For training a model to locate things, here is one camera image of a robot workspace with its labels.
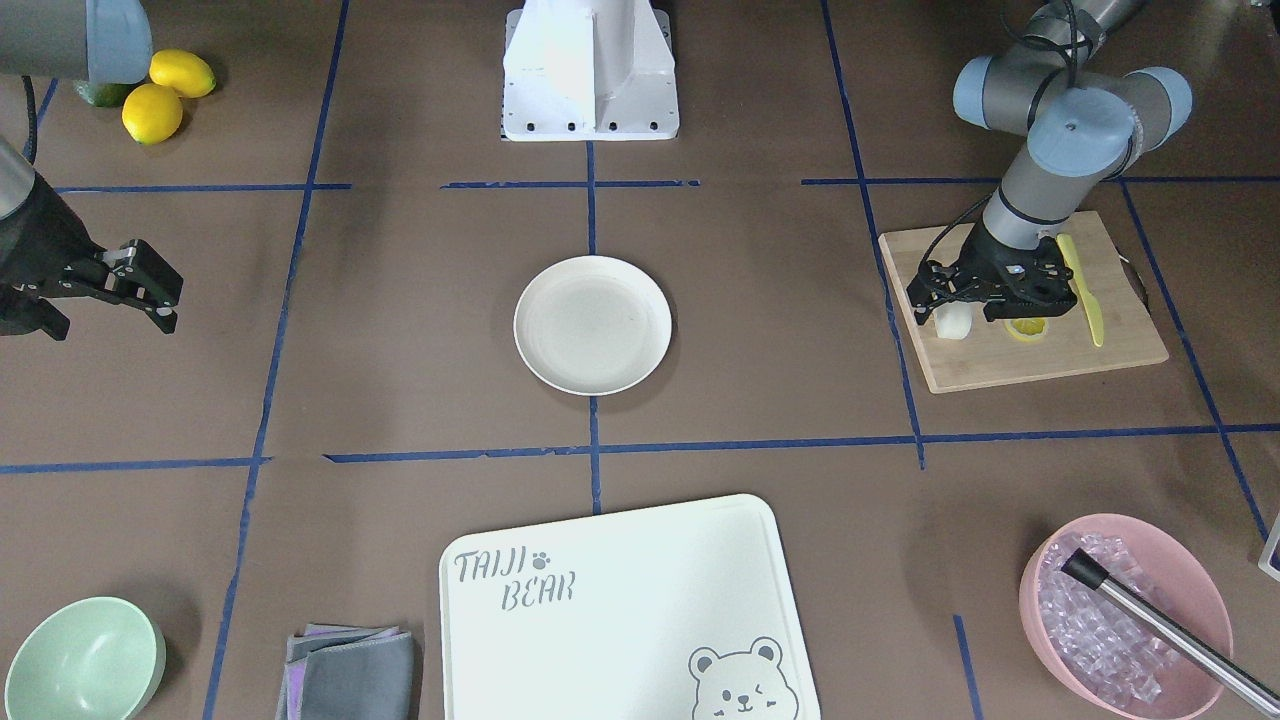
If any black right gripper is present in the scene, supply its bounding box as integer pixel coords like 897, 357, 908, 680
1, 179, 184, 341

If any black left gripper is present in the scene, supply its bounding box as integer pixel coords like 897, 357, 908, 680
906, 222, 1078, 325

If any cream round plate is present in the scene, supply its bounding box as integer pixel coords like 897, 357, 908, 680
512, 255, 675, 397

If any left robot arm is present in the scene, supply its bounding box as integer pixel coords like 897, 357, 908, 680
906, 1, 1193, 324

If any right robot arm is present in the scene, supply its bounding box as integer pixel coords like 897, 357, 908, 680
1, 1, 183, 341

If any white bear tray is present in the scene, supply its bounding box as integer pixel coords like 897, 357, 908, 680
439, 495, 822, 719

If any lemon slice bottom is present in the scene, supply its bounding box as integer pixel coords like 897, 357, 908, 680
1004, 316, 1048, 343

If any yellow plastic knife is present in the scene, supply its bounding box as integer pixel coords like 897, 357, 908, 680
1055, 233, 1105, 348

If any bamboo cutting board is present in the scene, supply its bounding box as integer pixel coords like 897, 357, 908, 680
878, 211, 1169, 395

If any yellow lemon lower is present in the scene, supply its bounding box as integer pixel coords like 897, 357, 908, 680
122, 83, 184, 146

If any yellow lemon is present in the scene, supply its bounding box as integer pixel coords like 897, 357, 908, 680
148, 47, 218, 99
122, 83, 184, 146

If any green lime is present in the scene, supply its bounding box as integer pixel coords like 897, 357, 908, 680
73, 79, 136, 108

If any yellow lemon upper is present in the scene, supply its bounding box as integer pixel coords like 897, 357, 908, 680
148, 47, 218, 99

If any mint green bowl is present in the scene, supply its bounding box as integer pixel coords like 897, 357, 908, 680
4, 596, 166, 719

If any pink bowl with ice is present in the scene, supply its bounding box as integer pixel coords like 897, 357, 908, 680
1019, 512, 1234, 719

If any metal black-tipped stirrer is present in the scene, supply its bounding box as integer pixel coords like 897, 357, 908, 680
1060, 548, 1279, 719

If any grey folded cloth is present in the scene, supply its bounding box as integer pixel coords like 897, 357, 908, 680
275, 624, 415, 719

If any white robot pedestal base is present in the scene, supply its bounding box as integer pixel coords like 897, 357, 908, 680
500, 1, 680, 142

